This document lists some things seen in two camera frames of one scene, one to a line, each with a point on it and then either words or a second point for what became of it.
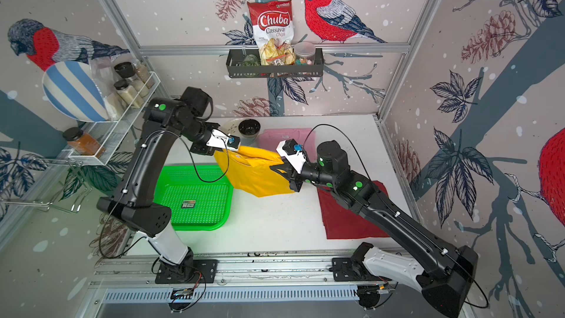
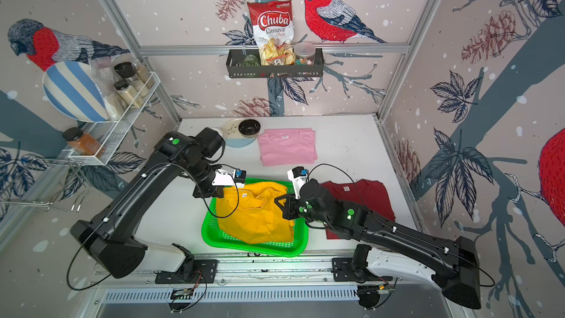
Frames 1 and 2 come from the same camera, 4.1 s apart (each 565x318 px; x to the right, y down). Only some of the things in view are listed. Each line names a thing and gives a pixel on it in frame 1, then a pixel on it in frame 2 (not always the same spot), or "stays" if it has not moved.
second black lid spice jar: x=131 y=96 stays
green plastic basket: x=199 y=196 to x=248 y=217
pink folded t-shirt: x=272 y=138 stays
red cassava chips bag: x=272 y=23 stays
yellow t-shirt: x=250 y=169 to x=250 y=214
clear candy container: x=304 y=53 stays
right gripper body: x=296 y=179 to x=293 y=207
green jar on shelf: x=250 y=60 stays
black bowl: x=249 y=128 stays
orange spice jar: x=77 y=140 stays
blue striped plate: x=70 y=88 stays
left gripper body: x=205 y=147 to x=219 y=188
